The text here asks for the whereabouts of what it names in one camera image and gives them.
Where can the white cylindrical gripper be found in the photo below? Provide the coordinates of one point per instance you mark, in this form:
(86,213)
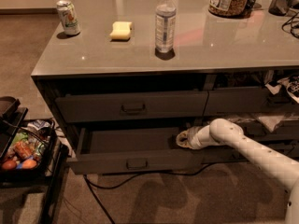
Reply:
(193,138)

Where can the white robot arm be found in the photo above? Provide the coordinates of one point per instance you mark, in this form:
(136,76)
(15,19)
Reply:
(277,166)

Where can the clear plastic bags in drawer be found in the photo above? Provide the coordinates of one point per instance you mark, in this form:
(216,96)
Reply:
(271,121)

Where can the black white patterned bag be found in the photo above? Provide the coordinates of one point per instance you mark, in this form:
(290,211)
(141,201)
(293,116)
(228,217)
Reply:
(291,85)

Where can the yellow sponge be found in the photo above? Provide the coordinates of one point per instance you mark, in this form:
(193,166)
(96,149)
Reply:
(121,30)

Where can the clear plastic water bottle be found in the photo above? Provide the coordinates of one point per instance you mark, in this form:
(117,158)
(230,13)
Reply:
(165,21)

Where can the orange fruit in basket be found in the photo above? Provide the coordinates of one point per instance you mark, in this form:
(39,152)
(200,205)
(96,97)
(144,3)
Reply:
(29,164)

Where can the black basket of snacks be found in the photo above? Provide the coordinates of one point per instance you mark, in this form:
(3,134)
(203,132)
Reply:
(40,137)

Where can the orange snack bag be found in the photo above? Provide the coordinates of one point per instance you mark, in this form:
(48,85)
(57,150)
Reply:
(22,150)

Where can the green white soda can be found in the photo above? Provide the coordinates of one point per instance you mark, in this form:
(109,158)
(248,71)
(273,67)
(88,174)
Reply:
(68,17)

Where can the dark glass jar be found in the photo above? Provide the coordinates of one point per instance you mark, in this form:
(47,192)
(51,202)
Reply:
(281,7)

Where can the black tray on cart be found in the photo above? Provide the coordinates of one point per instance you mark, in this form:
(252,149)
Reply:
(11,118)

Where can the red apple in basket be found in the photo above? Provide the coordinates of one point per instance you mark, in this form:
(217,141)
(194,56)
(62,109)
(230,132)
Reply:
(9,165)

